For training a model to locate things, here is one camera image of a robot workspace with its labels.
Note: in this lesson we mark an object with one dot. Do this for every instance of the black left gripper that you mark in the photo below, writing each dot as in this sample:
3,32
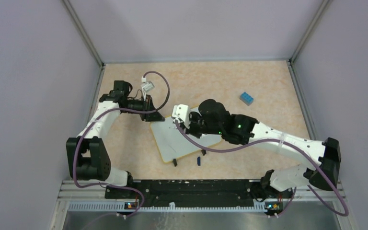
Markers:
152,117

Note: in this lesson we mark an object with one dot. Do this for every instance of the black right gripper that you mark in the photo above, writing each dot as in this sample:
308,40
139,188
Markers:
190,130

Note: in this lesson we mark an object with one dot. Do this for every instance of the yellow framed whiteboard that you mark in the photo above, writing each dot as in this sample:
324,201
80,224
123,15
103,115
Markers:
170,142

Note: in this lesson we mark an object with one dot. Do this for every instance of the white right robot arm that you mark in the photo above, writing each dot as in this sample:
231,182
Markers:
319,161

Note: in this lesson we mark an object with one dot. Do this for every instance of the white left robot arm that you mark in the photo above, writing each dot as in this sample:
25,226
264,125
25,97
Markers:
87,156

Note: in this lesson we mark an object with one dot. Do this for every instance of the light blue toy brick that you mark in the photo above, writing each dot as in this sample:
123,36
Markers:
246,98

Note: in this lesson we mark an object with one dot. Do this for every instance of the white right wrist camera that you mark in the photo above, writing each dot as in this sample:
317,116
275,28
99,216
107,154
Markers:
181,114

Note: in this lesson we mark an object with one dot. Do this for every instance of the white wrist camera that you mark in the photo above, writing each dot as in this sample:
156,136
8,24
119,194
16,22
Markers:
181,114
146,86

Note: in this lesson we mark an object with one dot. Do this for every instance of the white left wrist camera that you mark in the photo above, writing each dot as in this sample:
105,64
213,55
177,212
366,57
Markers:
146,86

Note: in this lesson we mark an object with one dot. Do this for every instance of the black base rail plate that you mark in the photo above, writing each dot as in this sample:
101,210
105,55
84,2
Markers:
197,193

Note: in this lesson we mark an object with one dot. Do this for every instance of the white slotted cable duct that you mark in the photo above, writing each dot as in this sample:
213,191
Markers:
116,206

